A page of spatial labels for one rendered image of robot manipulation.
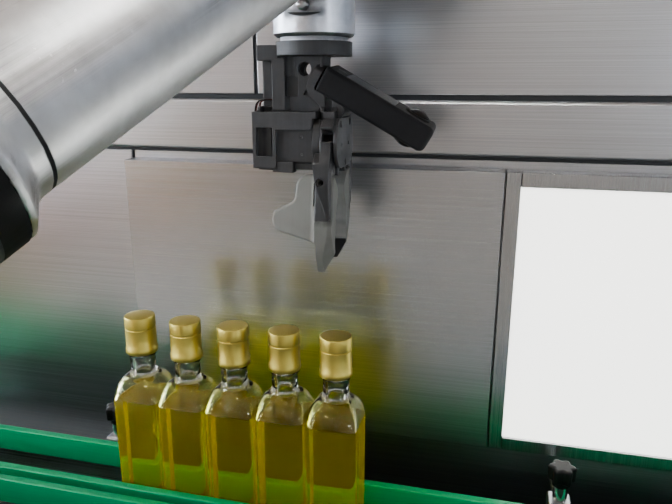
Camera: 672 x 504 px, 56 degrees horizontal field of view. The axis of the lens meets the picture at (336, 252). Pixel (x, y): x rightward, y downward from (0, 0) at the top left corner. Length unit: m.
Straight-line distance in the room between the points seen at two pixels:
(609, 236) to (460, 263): 0.16
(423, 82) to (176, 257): 0.38
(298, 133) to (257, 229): 0.23
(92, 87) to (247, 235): 0.54
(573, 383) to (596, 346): 0.05
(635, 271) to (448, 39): 0.33
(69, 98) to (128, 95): 0.03
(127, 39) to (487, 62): 0.52
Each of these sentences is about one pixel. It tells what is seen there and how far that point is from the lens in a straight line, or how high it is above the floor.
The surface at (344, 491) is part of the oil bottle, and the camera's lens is 0.72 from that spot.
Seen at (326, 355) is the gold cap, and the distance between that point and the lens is 0.66.
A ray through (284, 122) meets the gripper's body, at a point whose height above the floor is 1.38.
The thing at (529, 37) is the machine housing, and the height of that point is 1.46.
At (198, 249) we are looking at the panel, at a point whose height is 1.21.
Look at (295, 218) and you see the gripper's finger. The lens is 0.60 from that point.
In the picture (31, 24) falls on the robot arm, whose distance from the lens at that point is 0.28.
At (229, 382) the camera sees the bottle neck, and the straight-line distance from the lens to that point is 0.71.
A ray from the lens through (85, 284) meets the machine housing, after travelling 0.97.
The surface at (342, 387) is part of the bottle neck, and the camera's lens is 0.68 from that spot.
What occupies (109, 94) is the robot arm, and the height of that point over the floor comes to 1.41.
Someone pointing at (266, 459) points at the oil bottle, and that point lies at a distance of 0.73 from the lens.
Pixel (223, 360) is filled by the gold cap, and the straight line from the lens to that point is 0.70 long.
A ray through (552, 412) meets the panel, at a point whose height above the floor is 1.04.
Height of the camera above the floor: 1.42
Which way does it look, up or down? 15 degrees down
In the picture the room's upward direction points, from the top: straight up
